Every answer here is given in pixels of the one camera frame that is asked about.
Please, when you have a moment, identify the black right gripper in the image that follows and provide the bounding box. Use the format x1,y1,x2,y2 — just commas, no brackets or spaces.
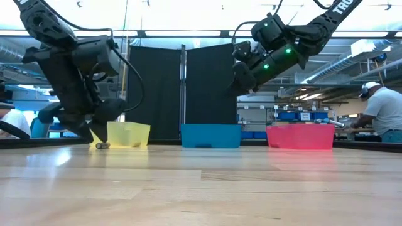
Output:
230,51,286,95

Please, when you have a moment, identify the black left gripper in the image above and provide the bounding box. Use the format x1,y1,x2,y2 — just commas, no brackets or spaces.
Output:
37,60,129,144

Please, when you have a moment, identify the yellow translucent plastic bin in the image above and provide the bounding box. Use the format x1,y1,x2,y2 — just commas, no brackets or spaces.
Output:
89,121,151,149

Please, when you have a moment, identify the blue plastic bin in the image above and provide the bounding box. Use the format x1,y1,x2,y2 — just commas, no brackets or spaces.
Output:
180,123,242,149

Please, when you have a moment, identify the black folding partition screen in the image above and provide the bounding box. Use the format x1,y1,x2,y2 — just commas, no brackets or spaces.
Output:
125,43,239,141

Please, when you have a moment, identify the person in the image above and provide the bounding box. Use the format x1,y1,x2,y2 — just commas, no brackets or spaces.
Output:
0,82,32,139
344,81,402,144

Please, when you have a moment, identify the red translucent plastic bin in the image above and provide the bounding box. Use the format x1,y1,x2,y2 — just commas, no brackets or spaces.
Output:
266,123,336,151

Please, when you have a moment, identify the black curved chair part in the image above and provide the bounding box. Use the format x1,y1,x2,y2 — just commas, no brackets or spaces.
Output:
0,121,31,141

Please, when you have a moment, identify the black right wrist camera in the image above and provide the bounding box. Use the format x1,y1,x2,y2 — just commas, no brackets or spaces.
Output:
231,40,253,63

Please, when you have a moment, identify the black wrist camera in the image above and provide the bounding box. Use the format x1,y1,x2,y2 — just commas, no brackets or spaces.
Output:
71,35,121,76
231,40,253,63

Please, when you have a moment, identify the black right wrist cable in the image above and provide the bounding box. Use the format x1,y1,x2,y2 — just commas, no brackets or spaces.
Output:
231,20,258,44

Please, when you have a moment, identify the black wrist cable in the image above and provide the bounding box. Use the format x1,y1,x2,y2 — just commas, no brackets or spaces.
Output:
108,30,146,113
231,20,258,44

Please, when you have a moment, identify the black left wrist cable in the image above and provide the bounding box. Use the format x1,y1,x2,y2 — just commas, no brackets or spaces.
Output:
108,30,146,113

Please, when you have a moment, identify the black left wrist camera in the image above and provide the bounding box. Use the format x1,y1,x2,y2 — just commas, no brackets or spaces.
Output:
71,35,121,76

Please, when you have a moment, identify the black aluminium table frame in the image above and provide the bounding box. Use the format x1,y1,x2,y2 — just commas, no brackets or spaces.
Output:
0,137,402,154

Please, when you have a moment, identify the silver ventilation duct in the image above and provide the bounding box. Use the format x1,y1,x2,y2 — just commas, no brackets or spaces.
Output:
301,37,402,85
0,43,26,63

